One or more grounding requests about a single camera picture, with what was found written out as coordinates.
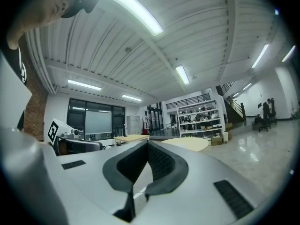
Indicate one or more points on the black framed glass doors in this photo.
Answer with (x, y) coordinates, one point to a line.
(155, 116)

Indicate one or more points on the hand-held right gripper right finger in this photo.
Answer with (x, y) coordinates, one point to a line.
(206, 184)

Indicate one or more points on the black office chair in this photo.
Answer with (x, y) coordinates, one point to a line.
(264, 118)

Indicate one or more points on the round ceiling sensor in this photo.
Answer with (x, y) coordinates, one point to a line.
(127, 50)

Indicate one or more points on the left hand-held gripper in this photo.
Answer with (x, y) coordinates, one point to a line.
(52, 131)

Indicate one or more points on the printed cardboard box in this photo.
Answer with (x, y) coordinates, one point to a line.
(216, 140)

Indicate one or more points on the white trash bin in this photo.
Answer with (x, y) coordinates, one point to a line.
(225, 137)

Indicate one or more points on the person's head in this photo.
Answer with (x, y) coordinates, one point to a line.
(39, 10)

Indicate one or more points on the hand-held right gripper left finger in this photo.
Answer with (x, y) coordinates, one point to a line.
(89, 179)

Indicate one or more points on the plain cardboard box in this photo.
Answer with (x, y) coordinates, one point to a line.
(229, 126)

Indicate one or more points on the rectangular wooden table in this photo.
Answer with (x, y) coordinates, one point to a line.
(131, 138)

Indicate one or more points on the long ceiling light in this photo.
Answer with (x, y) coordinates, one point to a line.
(132, 98)
(133, 8)
(182, 75)
(288, 53)
(84, 85)
(260, 56)
(247, 86)
(236, 94)

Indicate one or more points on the grey locker cabinet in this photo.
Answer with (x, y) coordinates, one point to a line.
(133, 124)

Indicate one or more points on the black framed glass wall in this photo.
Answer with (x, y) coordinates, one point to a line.
(96, 118)

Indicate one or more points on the dark staircase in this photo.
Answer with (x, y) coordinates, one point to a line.
(234, 109)

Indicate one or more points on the white shelving unit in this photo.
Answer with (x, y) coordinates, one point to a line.
(199, 118)

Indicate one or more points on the clothes rack with garments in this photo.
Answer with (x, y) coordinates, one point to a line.
(145, 124)

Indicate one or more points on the black balcony railing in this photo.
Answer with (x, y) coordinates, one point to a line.
(187, 101)

